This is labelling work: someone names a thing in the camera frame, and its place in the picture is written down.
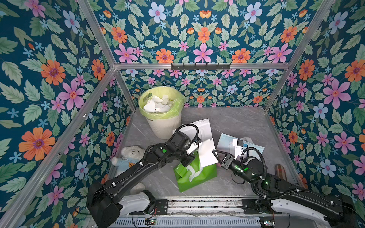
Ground aluminium crossbar left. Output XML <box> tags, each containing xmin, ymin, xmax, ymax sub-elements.
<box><xmin>1</xmin><ymin>67</ymin><xmax>117</xmax><ymax>228</ymax></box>

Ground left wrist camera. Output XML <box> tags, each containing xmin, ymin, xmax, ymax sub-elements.
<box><xmin>187</xmin><ymin>141</ymin><xmax>202</xmax><ymax>155</ymax></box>

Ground aluminium frame post left rear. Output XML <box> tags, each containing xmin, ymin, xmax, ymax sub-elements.
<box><xmin>78</xmin><ymin>0</ymin><xmax>136</xmax><ymax>113</ymax></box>

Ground black hook rack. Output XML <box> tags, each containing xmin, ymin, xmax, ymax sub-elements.
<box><xmin>170</xmin><ymin>63</ymin><xmax>231</xmax><ymax>71</ymax></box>

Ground aluminium frame post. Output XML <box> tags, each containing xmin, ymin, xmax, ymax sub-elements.
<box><xmin>78</xmin><ymin>0</ymin><xmax>136</xmax><ymax>113</ymax></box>
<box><xmin>265</xmin><ymin>0</ymin><xmax>336</xmax><ymax>113</ymax></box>

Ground torn paper pieces in bin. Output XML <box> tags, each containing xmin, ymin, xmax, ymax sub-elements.
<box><xmin>144</xmin><ymin>95</ymin><xmax>174</xmax><ymax>114</ymax></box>

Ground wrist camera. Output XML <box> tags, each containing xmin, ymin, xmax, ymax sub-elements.
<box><xmin>187</xmin><ymin>141</ymin><xmax>202</xmax><ymax>155</ymax></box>
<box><xmin>232</xmin><ymin>139</ymin><xmax>245</xmax><ymax>156</ymax></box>

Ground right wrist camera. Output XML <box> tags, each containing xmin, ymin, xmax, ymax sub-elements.
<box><xmin>232</xmin><ymin>139</ymin><xmax>245</xmax><ymax>156</ymax></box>

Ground plaid pouch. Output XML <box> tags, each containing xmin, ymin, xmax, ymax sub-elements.
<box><xmin>275</xmin><ymin>164</ymin><xmax>288</xmax><ymax>181</ymax></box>

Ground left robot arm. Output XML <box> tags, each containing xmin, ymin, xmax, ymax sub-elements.
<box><xmin>86</xmin><ymin>123</ymin><xmax>199</xmax><ymax>228</ymax></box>

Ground aluminium crossbar rear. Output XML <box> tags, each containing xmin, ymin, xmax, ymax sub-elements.
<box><xmin>115</xmin><ymin>63</ymin><xmax>290</xmax><ymax>70</ymax></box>

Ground white ribbed trash bin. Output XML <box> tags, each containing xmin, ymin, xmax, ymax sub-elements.
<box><xmin>146</xmin><ymin>114</ymin><xmax>182</xmax><ymax>140</ymax></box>

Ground aluminium crossbar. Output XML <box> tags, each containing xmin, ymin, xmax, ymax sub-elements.
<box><xmin>115</xmin><ymin>63</ymin><xmax>290</xmax><ymax>70</ymax></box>
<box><xmin>1</xmin><ymin>67</ymin><xmax>117</xmax><ymax>228</ymax></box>

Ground white perforated cable tray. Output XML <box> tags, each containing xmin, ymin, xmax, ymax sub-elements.
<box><xmin>110</xmin><ymin>217</ymin><xmax>261</xmax><ymax>228</ymax></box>

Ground aluminium frame post right rear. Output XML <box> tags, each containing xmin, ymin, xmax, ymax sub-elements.
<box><xmin>265</xmin><ymin>0</ymin><xmax>336</xmax><ymax>113</ymax></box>

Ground green white tote bag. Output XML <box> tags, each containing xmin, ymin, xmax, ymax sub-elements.
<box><xmin>174</xmin><ymin>153</ymin><xmax>218</xmax><ymax>192</ymax></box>

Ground white plush toy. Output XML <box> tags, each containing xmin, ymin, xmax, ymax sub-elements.
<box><xmin>110</xmin><ymin>145</ymin><xmax>146</xmax><ymax>194</ymax></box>

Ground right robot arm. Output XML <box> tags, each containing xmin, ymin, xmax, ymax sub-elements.
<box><xmin>212</xmin><ymin>147</ymin><xmax>358</xmax><ymax>228</ymax></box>

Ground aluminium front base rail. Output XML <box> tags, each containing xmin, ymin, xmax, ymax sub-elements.
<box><xmin>88</xmin><ymin>196</ymin><xmax>314</xmax><ymax>219</ymax></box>

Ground pink blue gradient tote bag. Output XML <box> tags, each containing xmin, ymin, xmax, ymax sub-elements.
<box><xmin>216</xmin><ymin>134</ymin><xmax>264</xmax><ymax>159</ymax></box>

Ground green plastic bin liner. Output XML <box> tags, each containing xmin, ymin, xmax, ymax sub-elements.
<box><xmin>138</xmin><ymin>86</ymin><xmax>186</xmax><ymax>120</ymax></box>

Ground receipt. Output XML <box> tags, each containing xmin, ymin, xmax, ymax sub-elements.
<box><xmin>198</xmin><ymin>138</ymin><xmax>218</xmax><ymax>168</ymax></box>

